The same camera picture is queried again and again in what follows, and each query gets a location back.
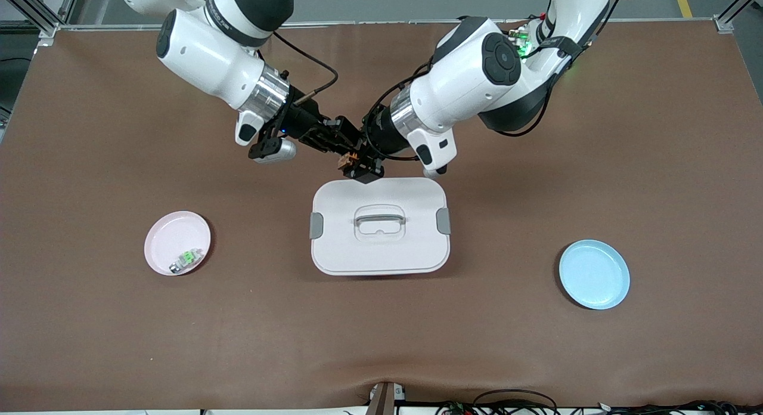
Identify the light blue round plate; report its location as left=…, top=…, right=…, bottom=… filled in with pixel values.
left=559, top=239, right=631, bottom=311

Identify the brown table mat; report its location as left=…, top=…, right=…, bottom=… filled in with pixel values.
left=0, top=20, right=763, bottom=413

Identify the brown camera mount post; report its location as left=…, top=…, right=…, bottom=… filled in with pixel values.
left=367, top=381, right=407, bottom=415

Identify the grey box lid handle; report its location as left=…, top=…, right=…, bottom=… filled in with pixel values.
left=354, top=205, right=407, bottom=227

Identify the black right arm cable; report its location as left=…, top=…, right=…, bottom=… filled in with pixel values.
left=271, top=30, right=339, bottom=106

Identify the pink round plate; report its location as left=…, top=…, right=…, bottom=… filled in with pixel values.
left=144, top=210, right=212, bottom=277

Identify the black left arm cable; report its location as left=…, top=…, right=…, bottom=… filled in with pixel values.
left=362, top=0, right=626, bottom=162

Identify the black and orange switch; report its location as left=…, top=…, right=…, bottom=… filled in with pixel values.
left=337, top=151, right=377, bottom=181

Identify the white lidded storage box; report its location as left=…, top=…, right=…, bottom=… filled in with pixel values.
left=309, top=176, right=452, bottom=277

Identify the aluminium frame strut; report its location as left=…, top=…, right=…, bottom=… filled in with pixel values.
left=0, top=0, right=81, bottom=39
left=712, top=0, right=763, bottom=34

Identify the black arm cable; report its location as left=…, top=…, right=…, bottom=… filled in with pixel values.
left=362, top=0, right=626, bottom=162
left=271, top=30, right=339, bottom=106

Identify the black looped cable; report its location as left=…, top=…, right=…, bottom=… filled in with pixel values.
left=474, top=389, right=558, bottom=415

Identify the white and green switch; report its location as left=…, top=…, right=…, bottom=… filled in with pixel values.
left=169, top=248, right=206, bottom=275

